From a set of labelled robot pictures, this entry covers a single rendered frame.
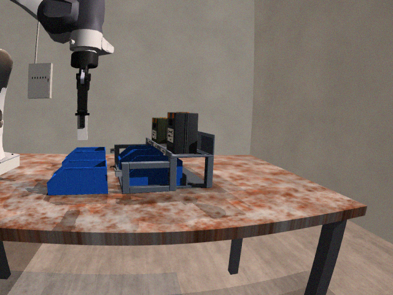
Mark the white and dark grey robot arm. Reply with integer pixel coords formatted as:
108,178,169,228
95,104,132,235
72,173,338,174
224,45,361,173
0,0,114,160

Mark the grey metal shelf frame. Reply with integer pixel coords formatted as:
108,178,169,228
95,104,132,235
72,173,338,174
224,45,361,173
110,131,215,194

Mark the blue bin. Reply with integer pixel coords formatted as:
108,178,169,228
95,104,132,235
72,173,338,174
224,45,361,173
62,147,106,165
129,155,183,186
118,146,163,170
47,160,108,195

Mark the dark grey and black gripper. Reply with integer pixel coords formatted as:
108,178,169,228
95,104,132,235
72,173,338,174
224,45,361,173
71,51,99,140

